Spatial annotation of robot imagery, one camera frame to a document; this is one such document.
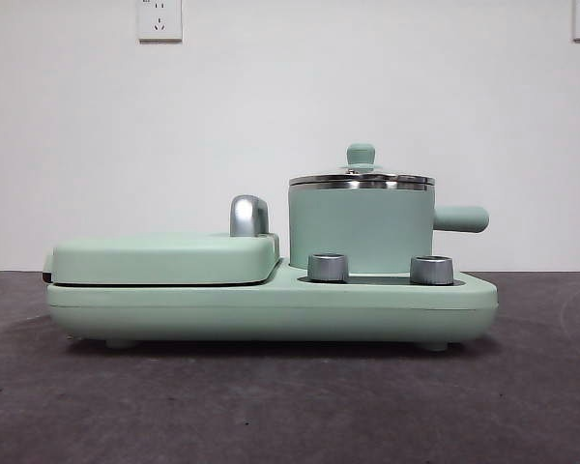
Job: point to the silver control knob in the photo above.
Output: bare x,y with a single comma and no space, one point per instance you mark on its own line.
327,267
431,269

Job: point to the glass pot lid green knob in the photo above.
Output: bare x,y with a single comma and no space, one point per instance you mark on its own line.
361,154

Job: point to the mint green steamer pot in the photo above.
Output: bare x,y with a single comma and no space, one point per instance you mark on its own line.
362,222

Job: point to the mint green breakfast maker base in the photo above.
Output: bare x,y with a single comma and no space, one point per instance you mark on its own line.
270,309

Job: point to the mint green hinged griddle lid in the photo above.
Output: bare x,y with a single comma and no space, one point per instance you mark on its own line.
150,256

